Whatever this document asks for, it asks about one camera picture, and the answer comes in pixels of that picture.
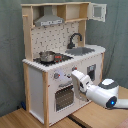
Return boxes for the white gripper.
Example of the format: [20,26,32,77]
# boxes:
[71,70,93,100]

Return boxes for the white toy oven door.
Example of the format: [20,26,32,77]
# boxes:
[49,81,89,123]

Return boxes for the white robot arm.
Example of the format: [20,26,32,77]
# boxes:
[71,70,128,109]

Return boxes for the wooden toy kitchen unit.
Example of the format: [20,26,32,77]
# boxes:
[22,2,105,128]

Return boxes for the grey toy ice dispenser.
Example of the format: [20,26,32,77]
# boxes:
[87,65,96,81]

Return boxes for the left red stove knob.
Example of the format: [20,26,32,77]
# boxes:
[54,73,60,79]

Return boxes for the grey toy sink basin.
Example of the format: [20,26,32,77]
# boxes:
[66,47,94,56]

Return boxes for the black toy stovetop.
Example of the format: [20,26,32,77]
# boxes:
[35,53,71,67]

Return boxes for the black toy faucet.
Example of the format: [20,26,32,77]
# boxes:
[67,33,83,49]

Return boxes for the small metal cooking pot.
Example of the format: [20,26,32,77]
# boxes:
[39,51,55,62]

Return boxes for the grey toy range hood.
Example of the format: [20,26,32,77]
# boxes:
[35,6,64,27]

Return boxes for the white toy microwave door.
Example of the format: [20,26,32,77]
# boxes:
[87,3,107,22]

